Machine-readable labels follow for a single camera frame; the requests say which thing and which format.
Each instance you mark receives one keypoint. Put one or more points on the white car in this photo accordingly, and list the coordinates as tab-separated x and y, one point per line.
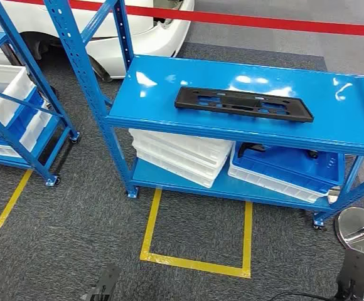
131	45

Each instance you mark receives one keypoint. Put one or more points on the red barrier belt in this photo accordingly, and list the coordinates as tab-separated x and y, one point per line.
263	23

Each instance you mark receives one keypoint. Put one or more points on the blue metal shelf rack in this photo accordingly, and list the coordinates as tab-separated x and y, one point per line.
32	68
156	104

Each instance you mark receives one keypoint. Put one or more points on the white plastic bin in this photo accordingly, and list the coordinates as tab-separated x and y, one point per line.
9	91
34	133

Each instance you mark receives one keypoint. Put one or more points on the black plastic panel part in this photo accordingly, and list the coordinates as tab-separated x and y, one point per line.
185	101

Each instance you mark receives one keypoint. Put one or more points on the blue plastic bin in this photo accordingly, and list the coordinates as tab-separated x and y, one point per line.
25	120

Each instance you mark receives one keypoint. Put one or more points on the silver stanchion base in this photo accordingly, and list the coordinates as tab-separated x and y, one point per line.
354	224

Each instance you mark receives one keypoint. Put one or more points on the small black part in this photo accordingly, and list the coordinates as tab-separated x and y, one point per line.
312	155

